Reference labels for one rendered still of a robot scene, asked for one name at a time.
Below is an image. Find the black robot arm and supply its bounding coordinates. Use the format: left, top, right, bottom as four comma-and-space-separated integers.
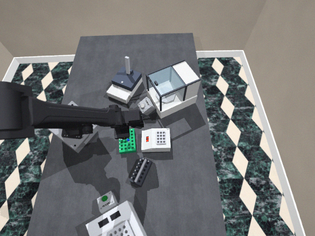
0, 81, 144, 140

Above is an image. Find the green tube rack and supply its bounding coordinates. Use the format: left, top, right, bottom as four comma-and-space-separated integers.
119, 128, 136, 154

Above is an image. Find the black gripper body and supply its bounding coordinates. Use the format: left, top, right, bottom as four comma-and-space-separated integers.
114, 127, 129, 139

